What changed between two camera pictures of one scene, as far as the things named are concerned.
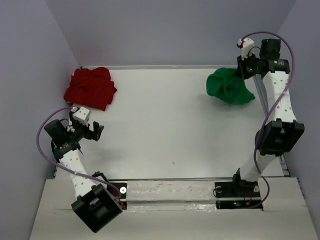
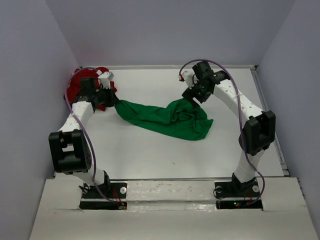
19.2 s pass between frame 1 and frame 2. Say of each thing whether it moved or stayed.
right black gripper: moved
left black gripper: moved
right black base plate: stayed
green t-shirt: moved
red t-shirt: stayed
